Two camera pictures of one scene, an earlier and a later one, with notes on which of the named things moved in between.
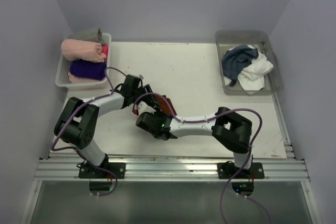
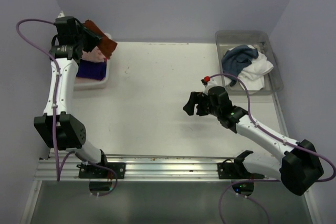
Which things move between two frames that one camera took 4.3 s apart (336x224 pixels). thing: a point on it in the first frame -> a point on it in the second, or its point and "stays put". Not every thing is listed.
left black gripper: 142,89 -> 92,36
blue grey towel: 234,60 stays put
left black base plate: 86,170 stays put
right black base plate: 228,170 stays put
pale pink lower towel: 74,79 stays put
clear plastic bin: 273,79 stays put
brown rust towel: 164,106 -> 106,45
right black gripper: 158,113 -> 195,98
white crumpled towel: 252,78 stays put
